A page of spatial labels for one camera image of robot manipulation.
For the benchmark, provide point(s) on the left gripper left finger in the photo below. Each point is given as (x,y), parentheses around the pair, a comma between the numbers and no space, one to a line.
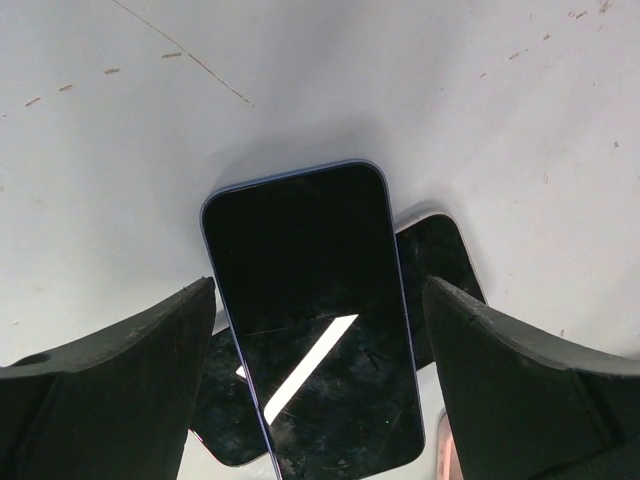
(115,404)

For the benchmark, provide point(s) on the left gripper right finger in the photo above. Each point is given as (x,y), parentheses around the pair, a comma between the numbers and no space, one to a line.
(525,404)

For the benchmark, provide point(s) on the blue smartphone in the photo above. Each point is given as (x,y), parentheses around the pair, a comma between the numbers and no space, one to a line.
(307,267)

